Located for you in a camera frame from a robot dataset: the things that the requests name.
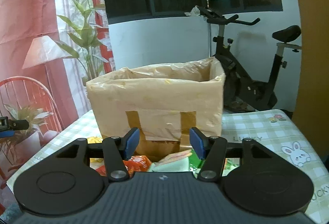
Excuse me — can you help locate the green flower chip bag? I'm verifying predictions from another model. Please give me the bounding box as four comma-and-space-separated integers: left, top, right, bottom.
147, 149, 242, 177

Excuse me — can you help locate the yellow candy packet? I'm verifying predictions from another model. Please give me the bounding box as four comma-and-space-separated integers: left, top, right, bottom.
87, 137, 103, 144

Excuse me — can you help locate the orange snack bag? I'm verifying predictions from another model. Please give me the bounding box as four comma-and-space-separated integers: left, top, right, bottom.
96, 155, 153, 177

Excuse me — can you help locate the black exercise bike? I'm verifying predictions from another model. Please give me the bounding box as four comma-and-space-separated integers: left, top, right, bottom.
184, 0, 303, 113

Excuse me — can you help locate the cardboard box with plastic liner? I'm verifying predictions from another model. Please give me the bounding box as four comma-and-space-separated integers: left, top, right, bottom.
86, 57, 225, 162

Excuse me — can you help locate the checkered green tablecloth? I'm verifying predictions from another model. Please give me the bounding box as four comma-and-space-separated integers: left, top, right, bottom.
7, 109, 328, 223

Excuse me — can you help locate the printed room backdrop curtain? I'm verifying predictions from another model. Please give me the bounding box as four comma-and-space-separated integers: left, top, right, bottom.
1, 0, 115, 222

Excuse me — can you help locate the wooden door panel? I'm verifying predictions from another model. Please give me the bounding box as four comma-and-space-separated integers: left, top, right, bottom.
293, 0, 328, 158

